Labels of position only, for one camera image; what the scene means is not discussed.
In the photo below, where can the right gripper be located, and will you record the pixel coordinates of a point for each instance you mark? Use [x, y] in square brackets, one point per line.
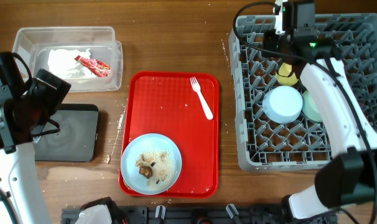
[272, 43]

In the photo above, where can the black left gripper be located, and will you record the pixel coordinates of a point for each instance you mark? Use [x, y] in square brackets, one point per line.
[55, 96]

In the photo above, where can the yellow plastic cup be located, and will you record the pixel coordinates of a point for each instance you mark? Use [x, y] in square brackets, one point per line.
[285, 75]

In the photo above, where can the light green bowl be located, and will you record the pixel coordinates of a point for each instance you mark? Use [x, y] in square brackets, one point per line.
[309, 108]

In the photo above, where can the red snack wrapper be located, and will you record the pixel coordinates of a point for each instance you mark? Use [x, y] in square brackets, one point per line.
[97, 67]

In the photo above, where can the white plastic fork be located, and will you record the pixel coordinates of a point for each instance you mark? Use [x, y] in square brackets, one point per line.
[197, 89]

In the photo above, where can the light blue dinner plate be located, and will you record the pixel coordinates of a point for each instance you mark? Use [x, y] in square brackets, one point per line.
[147, 142]

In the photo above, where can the food scraps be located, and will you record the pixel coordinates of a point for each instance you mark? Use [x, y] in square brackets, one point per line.
[157, 167]

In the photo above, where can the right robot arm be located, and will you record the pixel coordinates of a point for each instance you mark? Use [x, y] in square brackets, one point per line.
[351, 176]

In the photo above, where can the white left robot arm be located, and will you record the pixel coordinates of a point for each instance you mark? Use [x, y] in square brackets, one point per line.
[21, 198]

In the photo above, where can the black waste tray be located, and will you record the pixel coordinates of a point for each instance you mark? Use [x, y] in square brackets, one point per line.
[76, 140]

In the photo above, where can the grey dishwasher rack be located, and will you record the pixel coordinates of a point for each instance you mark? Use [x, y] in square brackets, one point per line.
[264, 145]

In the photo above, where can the clear plastic waste bin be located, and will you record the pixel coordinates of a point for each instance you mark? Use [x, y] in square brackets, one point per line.
[34, 44]

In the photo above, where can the white tissue in bin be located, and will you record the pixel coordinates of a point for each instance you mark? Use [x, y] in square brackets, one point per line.
[62, 63]

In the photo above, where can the red plastic tray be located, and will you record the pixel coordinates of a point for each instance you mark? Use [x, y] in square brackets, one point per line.
[165, 103]

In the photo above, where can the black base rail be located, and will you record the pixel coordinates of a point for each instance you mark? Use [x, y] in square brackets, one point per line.
[271, 213]

